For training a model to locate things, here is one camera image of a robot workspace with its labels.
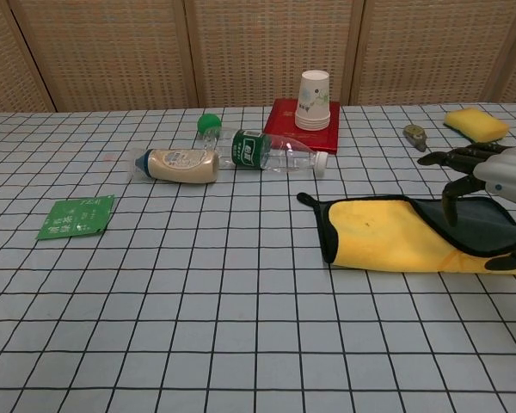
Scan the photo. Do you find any dark grey yellow cloth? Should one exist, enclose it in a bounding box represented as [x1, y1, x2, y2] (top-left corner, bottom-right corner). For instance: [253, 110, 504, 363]
[296, 192, 516, 275]

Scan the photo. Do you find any green tea packet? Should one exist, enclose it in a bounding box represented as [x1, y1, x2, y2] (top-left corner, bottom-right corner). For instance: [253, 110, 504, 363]
[34, 194, 116, 241]

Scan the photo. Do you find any green ball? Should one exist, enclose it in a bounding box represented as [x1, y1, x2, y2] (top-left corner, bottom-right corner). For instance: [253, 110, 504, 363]
[197, 113, 223, 134]

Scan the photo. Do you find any red flat box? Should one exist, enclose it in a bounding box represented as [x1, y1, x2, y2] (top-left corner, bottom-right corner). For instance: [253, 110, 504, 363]
[263, 97, 341, 155]

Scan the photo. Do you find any woven wooden folding screen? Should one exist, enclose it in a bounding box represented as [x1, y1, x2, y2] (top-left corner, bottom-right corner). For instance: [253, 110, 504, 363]
[0, 0, 516, 114]

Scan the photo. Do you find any yellow sponge with green pad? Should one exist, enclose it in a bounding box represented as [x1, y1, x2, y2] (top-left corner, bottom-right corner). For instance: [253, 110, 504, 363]
[443, 108, 511, 145]

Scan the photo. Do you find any clear green-label water bottle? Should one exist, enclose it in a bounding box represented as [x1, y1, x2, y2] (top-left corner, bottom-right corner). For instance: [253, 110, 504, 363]
[204, 127, 329, 178]

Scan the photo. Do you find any beige bottle with blue cap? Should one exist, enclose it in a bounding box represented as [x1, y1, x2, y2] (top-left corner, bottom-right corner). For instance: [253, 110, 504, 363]
[132, 147, 221, 185]

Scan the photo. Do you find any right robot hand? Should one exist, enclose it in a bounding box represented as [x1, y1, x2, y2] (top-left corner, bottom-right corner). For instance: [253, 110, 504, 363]
[417, 144, 516, 274]

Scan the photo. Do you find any blue checked tablecloth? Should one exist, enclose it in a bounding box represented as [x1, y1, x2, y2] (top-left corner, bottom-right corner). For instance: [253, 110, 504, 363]
[0, 101, 516, 413]

